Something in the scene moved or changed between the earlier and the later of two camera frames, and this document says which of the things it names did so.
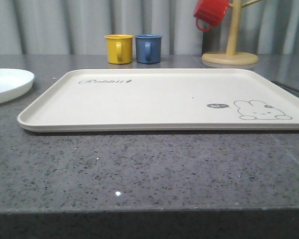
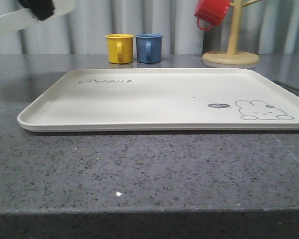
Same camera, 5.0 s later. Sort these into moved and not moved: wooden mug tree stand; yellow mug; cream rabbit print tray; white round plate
Moved: white round plate
Not moved: yellow mug; wooden mug tree stand; cream rabbit print tray
